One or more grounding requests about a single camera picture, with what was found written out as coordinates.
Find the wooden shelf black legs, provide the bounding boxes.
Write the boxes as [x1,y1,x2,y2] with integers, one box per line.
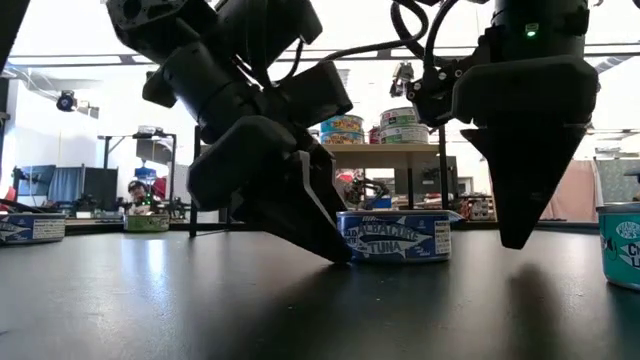
[188,123,450,239]

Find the dark cabinet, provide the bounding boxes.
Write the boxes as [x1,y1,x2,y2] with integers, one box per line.
[82,166,120,212]

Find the dark blue albacore tuna can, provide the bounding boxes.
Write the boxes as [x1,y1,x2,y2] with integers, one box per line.
[0,212,68,246]
[335,209,464,265]

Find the black metal stand frame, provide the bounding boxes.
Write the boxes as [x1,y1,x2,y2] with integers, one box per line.
[97,125,177,174]

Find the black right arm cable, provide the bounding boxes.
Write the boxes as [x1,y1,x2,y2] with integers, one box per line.
[319,0,461,71]

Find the grey patterned partition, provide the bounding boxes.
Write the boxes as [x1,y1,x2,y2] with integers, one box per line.
[597,158,640,204]

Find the black ceiling spot lamp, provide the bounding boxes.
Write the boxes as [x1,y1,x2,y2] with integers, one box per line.
[55,90,79,114]
[391,62,416,99]

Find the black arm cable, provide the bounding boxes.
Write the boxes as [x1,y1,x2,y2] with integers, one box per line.
[277,38,306,84]
[319,0,461,71]

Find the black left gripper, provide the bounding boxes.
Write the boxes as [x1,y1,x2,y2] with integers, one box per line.
[185,115,355,265]

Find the Bumble Bee light tuna can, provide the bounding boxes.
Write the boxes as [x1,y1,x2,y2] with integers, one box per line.
[379,123,431,146]
[378,106,421,128]

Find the black overhead frame bar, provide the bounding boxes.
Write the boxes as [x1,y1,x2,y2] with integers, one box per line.
[9,43,640,66]

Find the pink hanging cloth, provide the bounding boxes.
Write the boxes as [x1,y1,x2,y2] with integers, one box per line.
[539,158,604,222]

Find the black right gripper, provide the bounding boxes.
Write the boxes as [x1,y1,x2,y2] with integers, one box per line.
[451,53,600,251]

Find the person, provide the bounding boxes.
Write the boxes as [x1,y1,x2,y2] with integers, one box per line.
[117,178,169,216]

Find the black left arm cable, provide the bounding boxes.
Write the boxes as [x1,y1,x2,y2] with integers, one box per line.
[277,38,306,84]

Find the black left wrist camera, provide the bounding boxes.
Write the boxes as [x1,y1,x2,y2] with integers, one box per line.
[272,59,355,131]

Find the dark monitor screen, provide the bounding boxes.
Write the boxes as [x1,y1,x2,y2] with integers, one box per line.
[13,164,57,197]

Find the teal chunk light tuna can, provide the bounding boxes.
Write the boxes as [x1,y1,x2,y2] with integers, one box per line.
[596,201,640,292]

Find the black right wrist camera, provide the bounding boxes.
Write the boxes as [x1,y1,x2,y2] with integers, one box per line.
[405,47,494,129]

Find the black table mat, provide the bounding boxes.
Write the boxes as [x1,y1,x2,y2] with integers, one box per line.
[0,230,640,360]

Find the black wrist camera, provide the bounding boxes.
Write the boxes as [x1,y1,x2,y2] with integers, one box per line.
[272,59,355,131]
[405,47,494,129]

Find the green can gold lid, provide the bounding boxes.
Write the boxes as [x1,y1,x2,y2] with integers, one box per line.
[123,213,171,234]

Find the blue curtain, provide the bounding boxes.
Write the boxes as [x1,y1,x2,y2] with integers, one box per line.
[47,167,85,211]

